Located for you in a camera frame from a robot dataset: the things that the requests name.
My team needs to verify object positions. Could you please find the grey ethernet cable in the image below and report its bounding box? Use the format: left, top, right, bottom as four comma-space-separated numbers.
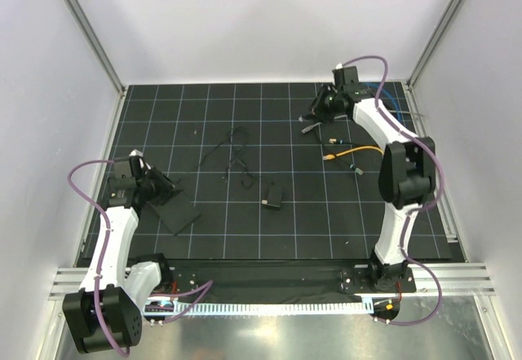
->
300, 109, 429, 135

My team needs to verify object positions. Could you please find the black network switch box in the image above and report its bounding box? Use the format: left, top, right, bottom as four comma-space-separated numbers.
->
149, 193, 201, 235

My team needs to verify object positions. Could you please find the blue ethernet cable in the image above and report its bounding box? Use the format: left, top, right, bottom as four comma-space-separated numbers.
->
366, 84, 403, 118

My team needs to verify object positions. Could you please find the orange ethernet cable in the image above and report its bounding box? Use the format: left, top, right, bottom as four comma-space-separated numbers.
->
322, 145, 387, 162

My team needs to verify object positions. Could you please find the thin black adapter cord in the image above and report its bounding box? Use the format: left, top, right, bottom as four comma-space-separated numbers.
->
197, 126, 270, 192

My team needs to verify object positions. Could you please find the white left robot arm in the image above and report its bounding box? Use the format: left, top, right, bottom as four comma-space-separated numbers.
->
62, 150, 175, 358

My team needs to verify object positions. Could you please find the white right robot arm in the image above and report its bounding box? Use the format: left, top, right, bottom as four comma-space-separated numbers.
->
304, 83, 436, 291

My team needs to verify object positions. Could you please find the black grid mat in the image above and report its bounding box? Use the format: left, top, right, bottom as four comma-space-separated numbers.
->
73, 82, 466, 261

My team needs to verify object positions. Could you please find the black power adapter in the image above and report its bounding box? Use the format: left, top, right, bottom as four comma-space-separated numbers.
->
261, 184, 283, 211

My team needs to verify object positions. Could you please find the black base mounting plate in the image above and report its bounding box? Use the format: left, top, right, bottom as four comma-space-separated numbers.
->
168, 259, 417, 302

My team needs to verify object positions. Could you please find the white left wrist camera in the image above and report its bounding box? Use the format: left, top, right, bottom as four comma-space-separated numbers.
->
129, 149, 147, 172

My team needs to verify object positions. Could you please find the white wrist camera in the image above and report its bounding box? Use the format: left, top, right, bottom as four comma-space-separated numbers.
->
129, 149, 147, 172
332, 64, 360, 91

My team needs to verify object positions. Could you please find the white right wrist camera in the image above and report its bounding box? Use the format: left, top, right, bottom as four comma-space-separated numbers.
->
332, 64, 360, 91

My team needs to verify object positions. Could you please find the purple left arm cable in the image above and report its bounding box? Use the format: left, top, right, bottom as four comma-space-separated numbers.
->
67, 159, 215, 357

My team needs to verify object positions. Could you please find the white slotted cable duct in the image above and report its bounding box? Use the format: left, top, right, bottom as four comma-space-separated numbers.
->
142, 299, 374, 317

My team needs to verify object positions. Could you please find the left aluminium frame post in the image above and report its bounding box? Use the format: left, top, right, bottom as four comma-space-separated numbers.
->
64, 0, 125, 96

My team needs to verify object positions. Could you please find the aluminium frame post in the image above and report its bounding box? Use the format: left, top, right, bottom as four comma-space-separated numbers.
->
64, 0, 125, 96
407, 0, 466, 90

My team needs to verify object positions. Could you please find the right aluminium frame post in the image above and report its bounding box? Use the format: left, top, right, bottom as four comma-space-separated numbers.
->
407, 0, 466, 90

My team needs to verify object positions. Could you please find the aluminium front rail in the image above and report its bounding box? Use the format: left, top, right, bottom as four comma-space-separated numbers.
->
48, 262, 495, 300

